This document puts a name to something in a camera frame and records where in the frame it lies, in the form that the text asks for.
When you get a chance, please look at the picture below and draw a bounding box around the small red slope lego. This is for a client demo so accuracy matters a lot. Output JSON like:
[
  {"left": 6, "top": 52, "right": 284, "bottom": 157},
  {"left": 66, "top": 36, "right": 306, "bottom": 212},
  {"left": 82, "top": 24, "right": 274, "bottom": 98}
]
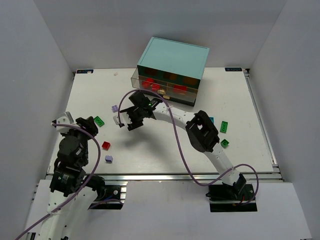
[{"left": 151, "top": 83, "right": 161, "bottom": 92}]

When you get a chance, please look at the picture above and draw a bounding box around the long red lego brick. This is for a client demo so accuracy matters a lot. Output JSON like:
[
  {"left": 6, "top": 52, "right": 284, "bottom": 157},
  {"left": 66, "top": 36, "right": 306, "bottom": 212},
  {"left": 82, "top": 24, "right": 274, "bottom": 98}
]
[{"left": 173, "top": 84, "right": 188, "bottom": 95}]

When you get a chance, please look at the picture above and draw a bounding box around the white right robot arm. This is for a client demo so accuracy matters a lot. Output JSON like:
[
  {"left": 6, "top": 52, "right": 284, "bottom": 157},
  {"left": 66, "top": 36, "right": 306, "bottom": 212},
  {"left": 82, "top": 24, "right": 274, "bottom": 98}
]
[{"left": 113, "top": 89, "right": 247, "bottom": 196}]

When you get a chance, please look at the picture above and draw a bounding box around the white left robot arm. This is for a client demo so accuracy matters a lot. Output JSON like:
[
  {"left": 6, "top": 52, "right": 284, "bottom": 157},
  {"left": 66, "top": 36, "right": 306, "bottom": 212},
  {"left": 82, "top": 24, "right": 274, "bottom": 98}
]
[{"left": 36, "top": 112, "right": 106, "bottom": 240}]

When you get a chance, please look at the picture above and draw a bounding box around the green lego plate left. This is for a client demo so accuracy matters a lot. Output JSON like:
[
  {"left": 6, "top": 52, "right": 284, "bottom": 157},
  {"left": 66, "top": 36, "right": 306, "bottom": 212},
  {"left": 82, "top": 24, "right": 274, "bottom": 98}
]
[{"left": 93, "top": 116, "right": 105, "bottom": 127}]

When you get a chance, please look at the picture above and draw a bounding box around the small red lego cube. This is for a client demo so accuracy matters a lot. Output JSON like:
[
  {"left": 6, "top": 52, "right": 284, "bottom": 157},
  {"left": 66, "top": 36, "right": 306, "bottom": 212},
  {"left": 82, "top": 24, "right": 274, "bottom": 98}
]
[{"left": 101, "top": 141, "right": 111, "bottom": 151}]

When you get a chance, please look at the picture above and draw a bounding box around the lilac lego brick rear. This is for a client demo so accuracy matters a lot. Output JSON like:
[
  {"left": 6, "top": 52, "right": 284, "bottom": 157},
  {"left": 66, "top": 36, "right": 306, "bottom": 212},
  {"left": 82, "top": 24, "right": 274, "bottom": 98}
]
[{"left": 111, "top": 105, "right": 119, "bottom": 113}]

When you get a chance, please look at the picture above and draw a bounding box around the lilac lego brick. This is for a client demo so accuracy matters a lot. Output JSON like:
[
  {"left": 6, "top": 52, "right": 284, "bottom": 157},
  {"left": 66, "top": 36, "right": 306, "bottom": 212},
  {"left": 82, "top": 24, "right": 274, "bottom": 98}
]
[
  {"left": 104, "top": 155, "right": 113, "bottom": 163},
  {"left": 111, "top": 105, "right": 119, "bottom": 113}
]

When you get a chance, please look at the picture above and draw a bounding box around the lilac lego brick front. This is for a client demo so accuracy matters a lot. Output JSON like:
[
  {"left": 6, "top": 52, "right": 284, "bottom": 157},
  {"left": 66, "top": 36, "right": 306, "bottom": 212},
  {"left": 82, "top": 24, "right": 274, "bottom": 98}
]
[{"left": 104, "top": 155, "right": 113, "bottom": 163}]

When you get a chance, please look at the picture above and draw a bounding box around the left blue corner label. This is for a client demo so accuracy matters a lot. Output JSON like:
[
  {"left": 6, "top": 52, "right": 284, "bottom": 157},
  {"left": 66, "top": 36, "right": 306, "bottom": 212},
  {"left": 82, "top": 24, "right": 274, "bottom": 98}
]
[{"left": 76, "top": 69, "right": 94, "bottom": 74}]

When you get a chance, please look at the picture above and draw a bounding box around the blue corner label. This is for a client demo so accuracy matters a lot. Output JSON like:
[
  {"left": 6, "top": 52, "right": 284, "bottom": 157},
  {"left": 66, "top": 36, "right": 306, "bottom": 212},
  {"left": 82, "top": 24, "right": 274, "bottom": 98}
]
[
  {"left": 224, "top": 67, "right": 243, "bottom": 72},
  {"left": 76, "top": 69, "right": 94, "bottom": 74}
]

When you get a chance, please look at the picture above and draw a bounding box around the teal drawer cabinet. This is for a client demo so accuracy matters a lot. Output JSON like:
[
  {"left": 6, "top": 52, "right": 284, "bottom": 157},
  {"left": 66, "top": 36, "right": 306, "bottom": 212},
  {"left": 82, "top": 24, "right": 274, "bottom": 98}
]
[{"left": 136, "top": 37, "right": 210, "bottom": 107}]

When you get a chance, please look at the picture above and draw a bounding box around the long green lego brick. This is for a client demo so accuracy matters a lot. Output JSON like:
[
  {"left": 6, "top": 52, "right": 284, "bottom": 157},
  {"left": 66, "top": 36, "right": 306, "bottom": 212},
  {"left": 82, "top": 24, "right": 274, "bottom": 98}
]
[{"left": 220, "top": 121, "right": 228, "bottom": 134}]

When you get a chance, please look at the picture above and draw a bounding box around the green lego cube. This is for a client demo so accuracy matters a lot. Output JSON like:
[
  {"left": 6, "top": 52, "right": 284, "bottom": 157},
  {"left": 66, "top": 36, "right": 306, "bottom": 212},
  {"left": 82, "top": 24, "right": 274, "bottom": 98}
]
[{"left": 220, "top": 139, "right": 230, "bottom": 149}]

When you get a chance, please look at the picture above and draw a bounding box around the right blue corner label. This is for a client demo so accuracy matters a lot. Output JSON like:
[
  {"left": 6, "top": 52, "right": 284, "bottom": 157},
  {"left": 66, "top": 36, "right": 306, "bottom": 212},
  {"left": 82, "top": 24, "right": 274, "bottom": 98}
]
[{"left": 224, "top": 67, "right": 243, "bottom": 72}]

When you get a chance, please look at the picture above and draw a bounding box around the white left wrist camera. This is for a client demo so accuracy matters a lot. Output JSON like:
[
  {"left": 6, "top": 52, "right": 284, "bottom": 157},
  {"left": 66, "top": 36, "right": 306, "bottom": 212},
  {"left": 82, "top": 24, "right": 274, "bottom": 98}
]
[{"left": 51, "top": 111, "right": 75, "bottom": 134}]

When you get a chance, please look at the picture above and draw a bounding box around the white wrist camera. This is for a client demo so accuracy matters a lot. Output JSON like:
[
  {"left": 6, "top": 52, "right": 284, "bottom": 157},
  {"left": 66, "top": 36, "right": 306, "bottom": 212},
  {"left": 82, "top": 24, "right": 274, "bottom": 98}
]
[
  {"left": 51, "top": 111, "right": 75, "bottom": 134},
  {"left": 113, "top": 115, "right": 125, "bottom": 128}
]

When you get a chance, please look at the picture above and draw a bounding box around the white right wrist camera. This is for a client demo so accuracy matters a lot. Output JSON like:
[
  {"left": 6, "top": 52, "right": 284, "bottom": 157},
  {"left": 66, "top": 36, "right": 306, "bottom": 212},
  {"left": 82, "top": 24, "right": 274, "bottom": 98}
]
[{"left": 113, "top": 115, "right": 125, "bottom": 128}]

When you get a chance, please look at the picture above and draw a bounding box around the aluminium table front rail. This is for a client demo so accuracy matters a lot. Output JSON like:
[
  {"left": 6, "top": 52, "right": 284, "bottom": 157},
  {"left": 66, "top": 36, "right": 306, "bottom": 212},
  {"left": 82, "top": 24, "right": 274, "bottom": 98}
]
[{"left": 46, "top": 172, "right": 285, "bottom": 182}]

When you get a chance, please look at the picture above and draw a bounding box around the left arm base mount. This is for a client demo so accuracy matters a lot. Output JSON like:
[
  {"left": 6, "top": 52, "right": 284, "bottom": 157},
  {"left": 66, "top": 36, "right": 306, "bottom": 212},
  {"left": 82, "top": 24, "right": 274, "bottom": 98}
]
[{"left": 89, "top": 181, "right": 127, "bottom": 210}]

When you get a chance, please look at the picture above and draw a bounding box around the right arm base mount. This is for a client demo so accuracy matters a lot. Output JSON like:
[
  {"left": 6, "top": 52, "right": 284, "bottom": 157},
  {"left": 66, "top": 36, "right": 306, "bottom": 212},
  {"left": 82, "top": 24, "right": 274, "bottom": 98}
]
[{"left": 205, "top": 184, "right": 258, "bottom": 213}]

